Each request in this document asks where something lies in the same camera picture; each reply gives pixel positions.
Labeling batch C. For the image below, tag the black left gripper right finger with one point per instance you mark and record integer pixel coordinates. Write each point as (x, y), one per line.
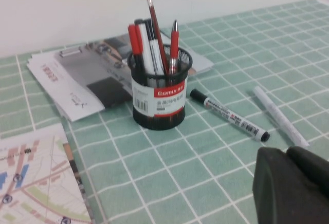
(313, 170)

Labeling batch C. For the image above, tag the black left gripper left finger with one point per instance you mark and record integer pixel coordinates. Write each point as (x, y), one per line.
(280, 195)

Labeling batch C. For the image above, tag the red gel pen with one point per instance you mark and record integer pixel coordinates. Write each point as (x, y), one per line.
(174, 44)

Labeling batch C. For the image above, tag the white pen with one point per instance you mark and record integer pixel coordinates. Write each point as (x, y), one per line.
(280, 116)

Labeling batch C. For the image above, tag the black mesh pen holder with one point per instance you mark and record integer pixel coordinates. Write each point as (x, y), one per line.
(159, 105)

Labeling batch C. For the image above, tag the green checked tablecloth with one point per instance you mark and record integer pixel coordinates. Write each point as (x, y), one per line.
(205, 170)

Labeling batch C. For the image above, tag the white labelled marker black ends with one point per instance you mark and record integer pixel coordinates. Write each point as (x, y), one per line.
(231, 114)

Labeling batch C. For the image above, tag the white marker long black cap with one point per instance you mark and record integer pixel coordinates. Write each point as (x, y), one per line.
(155, 54)

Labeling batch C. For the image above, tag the red pencil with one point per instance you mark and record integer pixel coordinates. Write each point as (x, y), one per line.
(156, 26)

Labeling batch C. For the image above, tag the red capped marker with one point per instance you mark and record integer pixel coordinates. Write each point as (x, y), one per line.
(134, 39)

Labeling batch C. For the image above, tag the grey photo brochure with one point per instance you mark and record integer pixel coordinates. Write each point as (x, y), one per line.
(82, 75)

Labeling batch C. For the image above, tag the red map cover book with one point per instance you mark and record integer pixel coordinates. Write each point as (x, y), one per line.
(33, 177)

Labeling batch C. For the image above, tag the white brochure under stack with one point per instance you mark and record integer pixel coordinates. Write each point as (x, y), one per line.
(30, 64)

